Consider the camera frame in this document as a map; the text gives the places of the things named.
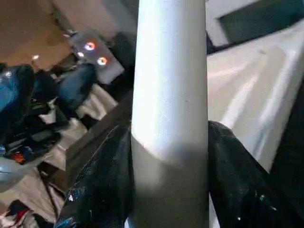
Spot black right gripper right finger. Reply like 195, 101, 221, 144
208, 120, 304, 228

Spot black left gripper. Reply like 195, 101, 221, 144
0, 64, 97, 165

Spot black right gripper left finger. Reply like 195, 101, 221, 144
55, 125, 136, 228

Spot white plastic table leg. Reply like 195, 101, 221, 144
131, 0, 211, 228

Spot black mat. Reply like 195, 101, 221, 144
38, 32, 304, 205

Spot white computer case glowing fans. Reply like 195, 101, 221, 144
67, 30, 125, 85

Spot white plastic table top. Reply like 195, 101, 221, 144
206, 23, 304, 174

